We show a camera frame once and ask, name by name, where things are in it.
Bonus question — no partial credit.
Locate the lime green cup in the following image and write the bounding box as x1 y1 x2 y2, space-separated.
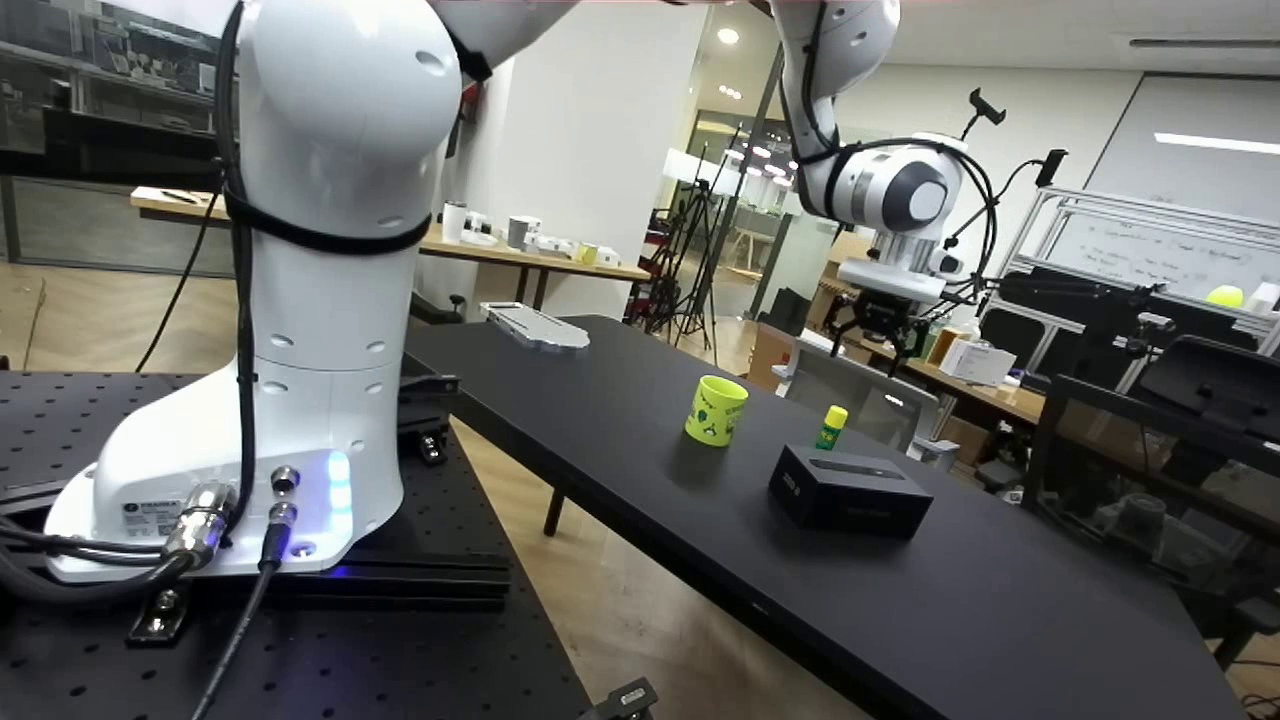
680 373 752 451

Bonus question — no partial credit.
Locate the black camera box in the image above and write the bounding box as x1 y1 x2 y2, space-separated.
765 441 935 545

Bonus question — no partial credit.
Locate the black base cable bundle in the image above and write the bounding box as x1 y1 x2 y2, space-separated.
0 482 240 611

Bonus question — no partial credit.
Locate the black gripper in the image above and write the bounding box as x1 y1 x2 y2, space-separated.
847 293 941 369

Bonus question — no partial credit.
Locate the black camera on boom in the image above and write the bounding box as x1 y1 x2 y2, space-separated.
1034 143 1071 193

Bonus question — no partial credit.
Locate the black perforated mounting table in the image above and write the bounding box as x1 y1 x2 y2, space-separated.
0 369 594 720

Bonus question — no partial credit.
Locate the thin black base cable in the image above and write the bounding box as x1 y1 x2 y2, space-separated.
189 463 304 720

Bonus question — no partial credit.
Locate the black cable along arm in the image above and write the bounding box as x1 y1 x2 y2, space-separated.
215 0 266 537

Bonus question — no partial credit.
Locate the whiteboard on frame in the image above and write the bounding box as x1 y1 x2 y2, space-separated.
1013 183 1280 320

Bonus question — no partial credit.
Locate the wooden table with black legs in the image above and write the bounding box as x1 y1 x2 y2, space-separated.
128 183 657 311

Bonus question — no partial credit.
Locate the black tripod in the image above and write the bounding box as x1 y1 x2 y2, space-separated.
637 176 734 353

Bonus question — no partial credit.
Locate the green yellow glue stick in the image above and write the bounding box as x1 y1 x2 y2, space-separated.
811 401 854 455

